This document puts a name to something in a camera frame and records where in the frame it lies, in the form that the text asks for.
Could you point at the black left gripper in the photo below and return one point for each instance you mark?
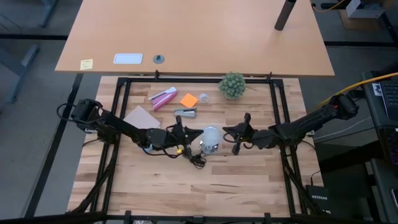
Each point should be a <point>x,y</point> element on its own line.
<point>158,137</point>

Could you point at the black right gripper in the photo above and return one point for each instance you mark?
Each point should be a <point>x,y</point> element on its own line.
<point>261,138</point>

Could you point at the large white flood lightbulb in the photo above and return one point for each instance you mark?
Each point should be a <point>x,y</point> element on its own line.
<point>210,135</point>

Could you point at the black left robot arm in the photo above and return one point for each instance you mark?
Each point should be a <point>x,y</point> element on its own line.
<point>118,124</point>

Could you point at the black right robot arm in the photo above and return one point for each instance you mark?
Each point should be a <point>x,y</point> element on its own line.
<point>311,121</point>

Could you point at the grey stapler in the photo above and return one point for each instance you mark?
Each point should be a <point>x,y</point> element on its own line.
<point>186,113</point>

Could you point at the chrome lamp base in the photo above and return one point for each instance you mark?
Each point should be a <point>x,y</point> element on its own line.
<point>209,150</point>

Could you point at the orange sticky note pad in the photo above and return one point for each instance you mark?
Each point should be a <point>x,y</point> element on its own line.
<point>189,100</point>

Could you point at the small translucent plastic cup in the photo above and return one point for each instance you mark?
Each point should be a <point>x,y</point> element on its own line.
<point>204,98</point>

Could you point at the pink case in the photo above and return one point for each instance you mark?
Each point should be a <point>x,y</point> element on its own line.
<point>166,101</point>

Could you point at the potted green succulent plant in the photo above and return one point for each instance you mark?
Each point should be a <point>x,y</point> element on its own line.
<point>232,85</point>

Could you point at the brown spiral notebook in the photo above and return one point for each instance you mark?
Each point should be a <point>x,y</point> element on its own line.
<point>141,118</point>

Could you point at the grey round desk grommet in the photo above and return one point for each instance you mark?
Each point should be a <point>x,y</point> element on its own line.
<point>158,59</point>

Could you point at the white rectangular desk plate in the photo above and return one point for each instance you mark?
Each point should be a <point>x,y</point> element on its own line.
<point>128,58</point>

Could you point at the neighbouring wooden desk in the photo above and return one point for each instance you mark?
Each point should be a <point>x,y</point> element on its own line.
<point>192,34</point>

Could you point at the black netgear router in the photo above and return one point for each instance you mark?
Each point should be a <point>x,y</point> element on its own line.
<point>318,199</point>

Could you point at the dark grey desk pole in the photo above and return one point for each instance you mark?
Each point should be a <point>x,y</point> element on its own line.
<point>284,15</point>

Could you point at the yellow sticky note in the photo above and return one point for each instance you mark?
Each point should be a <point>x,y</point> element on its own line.
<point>86,64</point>

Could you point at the black laptop computer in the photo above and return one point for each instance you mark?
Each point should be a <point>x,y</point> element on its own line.
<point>388,93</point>

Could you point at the white navy striped box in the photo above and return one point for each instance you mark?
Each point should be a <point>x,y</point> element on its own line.
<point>365,9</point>

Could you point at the black frame clamp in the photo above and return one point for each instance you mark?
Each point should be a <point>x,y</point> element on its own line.
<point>127,216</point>
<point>269,76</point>
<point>267,217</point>
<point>157,74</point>

